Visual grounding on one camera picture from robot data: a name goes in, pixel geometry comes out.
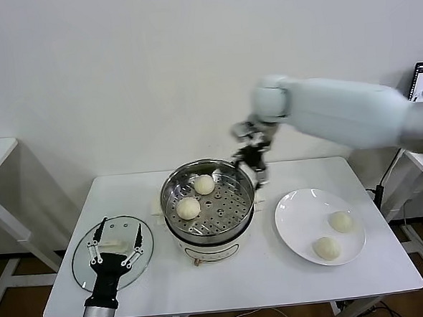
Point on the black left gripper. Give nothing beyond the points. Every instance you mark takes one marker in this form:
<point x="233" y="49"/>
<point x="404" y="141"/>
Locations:
<point x="105" y="276"/>

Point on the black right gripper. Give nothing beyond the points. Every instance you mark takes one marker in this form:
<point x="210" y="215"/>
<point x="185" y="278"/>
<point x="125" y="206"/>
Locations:
<point x="254" y="157"/>

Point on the round glass pot lid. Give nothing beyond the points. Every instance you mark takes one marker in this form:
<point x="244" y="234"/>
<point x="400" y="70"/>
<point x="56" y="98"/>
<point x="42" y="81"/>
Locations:
<point x="145" y="248"/>

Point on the white steamed baozi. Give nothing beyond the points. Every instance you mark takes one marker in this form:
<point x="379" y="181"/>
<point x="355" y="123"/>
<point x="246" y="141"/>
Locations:
<point x="341" y="222"/>
<point x="188" y="208"/>
<point x="203" y="185"/>
<point x="326" y="249"/>

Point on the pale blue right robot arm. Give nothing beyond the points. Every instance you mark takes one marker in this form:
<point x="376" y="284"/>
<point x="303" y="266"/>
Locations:
<point x="338" y="111"/>

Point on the stainless steel steamer basket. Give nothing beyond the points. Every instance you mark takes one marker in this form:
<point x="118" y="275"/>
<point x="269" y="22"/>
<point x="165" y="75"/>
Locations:
<point x="222" y="215"/>

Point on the round white plate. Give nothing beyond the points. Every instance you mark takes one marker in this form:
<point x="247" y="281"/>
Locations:
<point x="298" y="225"/>

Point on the white electric cooking pot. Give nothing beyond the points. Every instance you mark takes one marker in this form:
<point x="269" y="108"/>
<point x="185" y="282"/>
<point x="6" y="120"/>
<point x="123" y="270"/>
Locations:
<point x="210" y="253"/>

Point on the black power adapter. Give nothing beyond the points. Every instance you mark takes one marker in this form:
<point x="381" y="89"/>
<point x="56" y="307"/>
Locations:
<point x="379" y="194"/>

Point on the white table leg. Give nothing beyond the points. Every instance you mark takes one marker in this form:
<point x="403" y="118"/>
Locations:
<point x="336" y="308"/>

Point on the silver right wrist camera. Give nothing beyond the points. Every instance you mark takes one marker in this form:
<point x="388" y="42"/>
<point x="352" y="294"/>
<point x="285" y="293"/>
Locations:
<point x="240" y="129"/>

